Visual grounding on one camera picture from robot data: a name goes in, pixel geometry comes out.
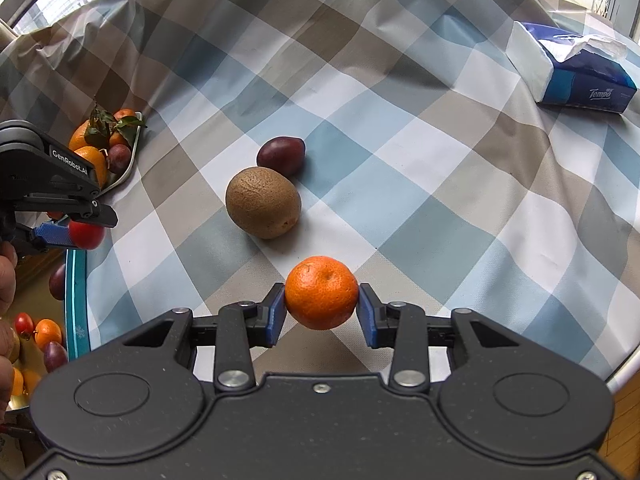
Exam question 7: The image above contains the dark purple plum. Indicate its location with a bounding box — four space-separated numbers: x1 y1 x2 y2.
256 136 306 177

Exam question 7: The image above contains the checkered blue brown tablecloth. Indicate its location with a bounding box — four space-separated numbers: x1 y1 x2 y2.
1 0 639 385

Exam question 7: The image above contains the large back orange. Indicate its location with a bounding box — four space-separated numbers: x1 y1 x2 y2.
68 119 90 151

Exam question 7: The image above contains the blue tissue pack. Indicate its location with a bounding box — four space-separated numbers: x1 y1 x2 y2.
506 22 638 114

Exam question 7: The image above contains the large front orange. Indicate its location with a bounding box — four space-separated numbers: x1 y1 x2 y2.
75 145 110 188

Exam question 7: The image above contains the large brown kiwi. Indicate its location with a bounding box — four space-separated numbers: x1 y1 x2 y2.
226 167 302 240

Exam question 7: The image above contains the light green fruit plate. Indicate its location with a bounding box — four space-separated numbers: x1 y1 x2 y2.
99 112 146 197

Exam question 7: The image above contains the small mandarin with leaves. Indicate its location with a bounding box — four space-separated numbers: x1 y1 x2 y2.
110 132 129 148

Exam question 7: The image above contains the gold metal tin tray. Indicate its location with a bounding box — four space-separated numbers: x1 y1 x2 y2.
0 246 94 413

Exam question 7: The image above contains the person's left hand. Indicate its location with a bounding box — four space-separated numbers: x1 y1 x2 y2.
0 242 17 420

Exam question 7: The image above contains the red tomato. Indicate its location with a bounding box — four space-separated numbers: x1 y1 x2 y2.
68 221 105 250
14 312 35 340

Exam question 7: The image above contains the plum on plate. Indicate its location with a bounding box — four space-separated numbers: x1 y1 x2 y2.
107 145 131 176

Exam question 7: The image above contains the large orange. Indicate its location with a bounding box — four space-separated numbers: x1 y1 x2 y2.
68 119 90 151
75 145 110 188

